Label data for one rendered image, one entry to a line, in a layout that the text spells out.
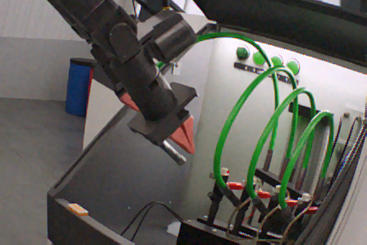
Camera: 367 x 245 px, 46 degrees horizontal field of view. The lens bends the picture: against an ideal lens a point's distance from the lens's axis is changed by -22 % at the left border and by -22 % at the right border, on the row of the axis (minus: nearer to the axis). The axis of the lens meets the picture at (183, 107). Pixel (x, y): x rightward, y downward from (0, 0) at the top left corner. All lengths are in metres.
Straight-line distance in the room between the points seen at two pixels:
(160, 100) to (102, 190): 0.64
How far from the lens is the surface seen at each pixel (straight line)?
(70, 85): 7.24
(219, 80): 1.54
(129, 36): 0.72
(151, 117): 0.79
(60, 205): 1.24
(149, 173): 1.49
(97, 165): 1.33
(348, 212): 1.04
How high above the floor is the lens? 1.42
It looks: 8 degrees down
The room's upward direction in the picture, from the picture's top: 11 degrees clockwise
